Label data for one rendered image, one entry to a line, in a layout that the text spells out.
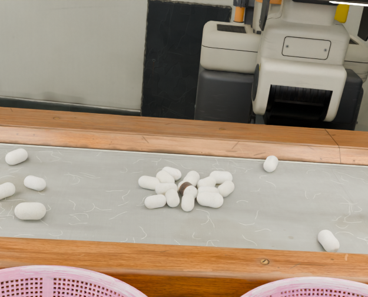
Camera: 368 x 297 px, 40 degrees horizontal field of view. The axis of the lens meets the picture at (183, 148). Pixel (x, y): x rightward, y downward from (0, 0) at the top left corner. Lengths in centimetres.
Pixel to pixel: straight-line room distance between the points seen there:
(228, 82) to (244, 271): 113
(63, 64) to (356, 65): 174
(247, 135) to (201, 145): 9
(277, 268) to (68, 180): 35
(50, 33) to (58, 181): 218
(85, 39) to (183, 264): 238
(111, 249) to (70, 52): 237
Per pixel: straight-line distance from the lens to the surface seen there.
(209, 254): 58
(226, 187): 74
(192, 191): 71
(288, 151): 90
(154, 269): 55
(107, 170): 80
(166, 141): 87
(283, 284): 55
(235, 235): 66
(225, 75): 163
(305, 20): 138
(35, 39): 293
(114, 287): 52
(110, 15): 280
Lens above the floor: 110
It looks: 24 degrees down
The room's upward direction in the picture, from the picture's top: 6 degrees clockwise
